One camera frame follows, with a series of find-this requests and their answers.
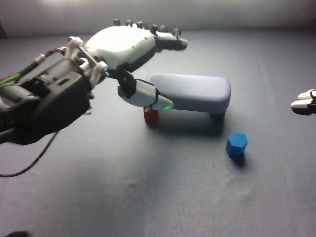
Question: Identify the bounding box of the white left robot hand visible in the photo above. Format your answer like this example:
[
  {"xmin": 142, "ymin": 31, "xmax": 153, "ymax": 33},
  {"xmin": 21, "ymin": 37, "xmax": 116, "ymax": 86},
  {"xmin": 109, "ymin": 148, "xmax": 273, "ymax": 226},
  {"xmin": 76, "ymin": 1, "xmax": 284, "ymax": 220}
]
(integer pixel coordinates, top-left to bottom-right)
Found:
[{"xmin": 83, "ymin": 19, "xmax": 188, "ymax": 112}]

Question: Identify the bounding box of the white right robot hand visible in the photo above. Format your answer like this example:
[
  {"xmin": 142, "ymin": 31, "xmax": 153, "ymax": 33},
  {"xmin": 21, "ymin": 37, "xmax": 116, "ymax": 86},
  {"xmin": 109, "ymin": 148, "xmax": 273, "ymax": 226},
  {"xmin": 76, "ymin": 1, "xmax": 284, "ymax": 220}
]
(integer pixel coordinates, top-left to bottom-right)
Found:
[{"xmin": 290, "ymin": 89, "xmax": 316, "ymax": 116}]

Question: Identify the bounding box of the blue hexagonal block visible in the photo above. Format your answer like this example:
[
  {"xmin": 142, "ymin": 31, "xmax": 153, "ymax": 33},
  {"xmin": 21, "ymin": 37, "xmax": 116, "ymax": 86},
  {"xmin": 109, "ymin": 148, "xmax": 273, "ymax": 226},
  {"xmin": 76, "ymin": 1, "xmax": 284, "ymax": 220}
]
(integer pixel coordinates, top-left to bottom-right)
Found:
[{"xmin": 225, "ymin": 132, "xmax": 248, "ymax": 158}]

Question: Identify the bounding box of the lavender glasses case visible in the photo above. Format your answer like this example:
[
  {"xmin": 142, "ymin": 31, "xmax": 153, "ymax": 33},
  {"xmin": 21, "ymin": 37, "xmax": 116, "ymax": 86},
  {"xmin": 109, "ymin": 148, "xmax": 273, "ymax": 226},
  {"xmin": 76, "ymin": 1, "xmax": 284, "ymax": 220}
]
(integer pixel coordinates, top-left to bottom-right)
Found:
[{"xmin": 145, "ymin": 73, "xmax": 232, "ymax": 115}]

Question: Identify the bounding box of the red rectangular block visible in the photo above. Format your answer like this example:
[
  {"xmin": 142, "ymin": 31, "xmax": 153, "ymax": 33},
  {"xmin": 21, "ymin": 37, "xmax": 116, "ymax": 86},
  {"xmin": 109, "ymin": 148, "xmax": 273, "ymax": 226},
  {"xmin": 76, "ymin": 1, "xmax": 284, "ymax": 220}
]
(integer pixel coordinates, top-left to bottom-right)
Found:
[{"xmin": 144, "ymin": 106, "xmax": 160, "ymax": 123}]

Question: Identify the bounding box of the green rectangular block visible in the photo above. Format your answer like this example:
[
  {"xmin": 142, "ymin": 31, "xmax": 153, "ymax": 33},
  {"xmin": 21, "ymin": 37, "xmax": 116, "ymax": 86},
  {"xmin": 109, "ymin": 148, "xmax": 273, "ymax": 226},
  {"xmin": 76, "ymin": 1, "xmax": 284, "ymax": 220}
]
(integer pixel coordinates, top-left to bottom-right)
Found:
[{"xmin": 209, "ymin": 111, "xmax": 226, "ymax": 122}]

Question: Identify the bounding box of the white backdrop curtain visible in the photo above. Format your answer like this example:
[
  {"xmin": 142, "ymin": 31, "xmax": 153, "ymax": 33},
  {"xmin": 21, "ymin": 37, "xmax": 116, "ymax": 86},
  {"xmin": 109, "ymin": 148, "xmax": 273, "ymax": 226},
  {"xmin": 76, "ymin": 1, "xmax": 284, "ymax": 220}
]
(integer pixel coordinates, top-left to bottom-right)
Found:
[{"xmin": 0, "ymin": 0, "xmax": 316, "ymax": 38}]

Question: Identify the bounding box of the grey tablecloth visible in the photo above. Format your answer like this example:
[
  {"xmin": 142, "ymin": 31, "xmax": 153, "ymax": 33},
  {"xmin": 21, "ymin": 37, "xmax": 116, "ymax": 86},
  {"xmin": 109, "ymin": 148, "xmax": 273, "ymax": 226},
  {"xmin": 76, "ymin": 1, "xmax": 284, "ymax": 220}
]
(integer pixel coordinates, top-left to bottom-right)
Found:
[{"xmin": 0, "ymin": 29, "xmax": 316, "ymax": 237}]

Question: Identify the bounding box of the green cable of left arm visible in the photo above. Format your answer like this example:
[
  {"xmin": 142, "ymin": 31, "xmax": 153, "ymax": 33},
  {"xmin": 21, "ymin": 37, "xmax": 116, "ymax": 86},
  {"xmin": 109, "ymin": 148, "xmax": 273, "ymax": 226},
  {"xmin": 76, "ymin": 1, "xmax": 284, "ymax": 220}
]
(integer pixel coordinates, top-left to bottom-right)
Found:
[{"xmin": 0, "ymin": 72, "xmax": 23, "ymax": 87}]

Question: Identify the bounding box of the thin black cable of left arm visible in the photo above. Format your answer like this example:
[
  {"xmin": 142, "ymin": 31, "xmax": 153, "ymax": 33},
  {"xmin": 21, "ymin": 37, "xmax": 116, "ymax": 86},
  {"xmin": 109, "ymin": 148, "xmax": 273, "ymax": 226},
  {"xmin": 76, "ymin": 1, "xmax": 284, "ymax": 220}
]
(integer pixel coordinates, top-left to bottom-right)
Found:
[{"xmin": 0, "ymin": 130, "xmax": 60, "ymax": 178}]

